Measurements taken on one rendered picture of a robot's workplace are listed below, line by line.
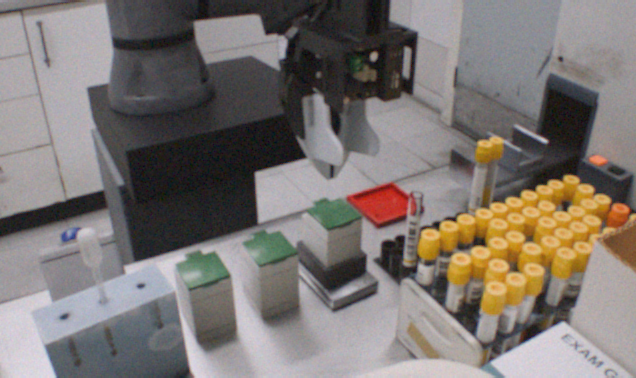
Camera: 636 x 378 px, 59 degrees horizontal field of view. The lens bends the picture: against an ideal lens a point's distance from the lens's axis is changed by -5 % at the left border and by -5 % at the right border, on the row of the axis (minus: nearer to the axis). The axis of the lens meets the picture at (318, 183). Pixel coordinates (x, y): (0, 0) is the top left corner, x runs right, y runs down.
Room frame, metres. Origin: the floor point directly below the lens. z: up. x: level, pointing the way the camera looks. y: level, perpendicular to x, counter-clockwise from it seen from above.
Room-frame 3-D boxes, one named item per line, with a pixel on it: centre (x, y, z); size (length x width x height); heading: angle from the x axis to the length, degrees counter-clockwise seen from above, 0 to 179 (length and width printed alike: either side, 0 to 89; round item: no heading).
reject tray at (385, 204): (0.59, -0.08, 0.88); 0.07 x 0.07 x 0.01; 29
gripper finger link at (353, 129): (0.46, -0.03, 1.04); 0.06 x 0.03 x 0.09; 32
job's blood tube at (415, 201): (0.45, -0.09, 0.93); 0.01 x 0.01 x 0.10; 30
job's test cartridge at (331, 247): (0.46, -0.01, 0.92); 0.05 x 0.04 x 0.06; 32
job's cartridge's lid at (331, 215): (0.46, -0.01, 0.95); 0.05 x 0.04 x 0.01; 32
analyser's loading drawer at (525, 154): (0.65, -0.27, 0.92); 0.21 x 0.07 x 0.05; 119
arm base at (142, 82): (0.78, 0.23, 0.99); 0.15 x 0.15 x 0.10
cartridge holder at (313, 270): (0.46, -0.01, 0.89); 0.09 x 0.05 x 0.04; 32
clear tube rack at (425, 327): (0.39, -0.18, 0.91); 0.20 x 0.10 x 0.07; 119
